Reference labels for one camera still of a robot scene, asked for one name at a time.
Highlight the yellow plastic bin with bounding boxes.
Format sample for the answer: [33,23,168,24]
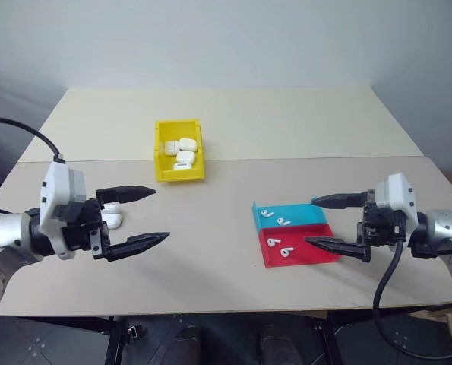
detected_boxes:
[153,118,207,184]

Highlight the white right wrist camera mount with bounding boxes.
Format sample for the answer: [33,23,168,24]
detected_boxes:
[375,172,419,231]

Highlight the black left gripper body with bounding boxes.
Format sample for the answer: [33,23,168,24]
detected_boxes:
[59,197,112,262]

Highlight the black table frame leg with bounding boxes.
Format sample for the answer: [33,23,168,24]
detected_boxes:
[106,313,144,365]
[315,310,350,365]

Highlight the black floor panel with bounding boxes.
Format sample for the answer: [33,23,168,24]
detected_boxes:
[0,316,112,365]

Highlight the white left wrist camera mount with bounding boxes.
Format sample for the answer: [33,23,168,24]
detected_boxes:
[39,160,87,261]

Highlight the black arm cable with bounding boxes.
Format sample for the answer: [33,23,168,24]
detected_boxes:
[0,117,67,165]
[372,237,452,360]

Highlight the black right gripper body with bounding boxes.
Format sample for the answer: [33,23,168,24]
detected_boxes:
[356,188,408,249]

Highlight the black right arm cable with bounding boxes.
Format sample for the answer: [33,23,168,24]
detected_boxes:
[372,237,452,360]

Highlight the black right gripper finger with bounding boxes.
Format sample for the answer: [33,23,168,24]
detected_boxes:
[311,191,368,211]
[304,236,372,265]

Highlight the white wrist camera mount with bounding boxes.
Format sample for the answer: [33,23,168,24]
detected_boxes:
[375,172,419,231]
[39,160,87,261]

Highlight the blue plastic tray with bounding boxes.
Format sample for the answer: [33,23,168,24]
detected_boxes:
[251,195,330,232]

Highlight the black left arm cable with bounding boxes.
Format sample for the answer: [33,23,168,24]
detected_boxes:
[0,117,67,165]

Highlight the red plastic tray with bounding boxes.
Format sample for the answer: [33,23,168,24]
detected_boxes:
[256,223,345,269]

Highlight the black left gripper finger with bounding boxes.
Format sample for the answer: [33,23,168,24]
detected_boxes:
[95,185,158,205]
[105,231,172,264]

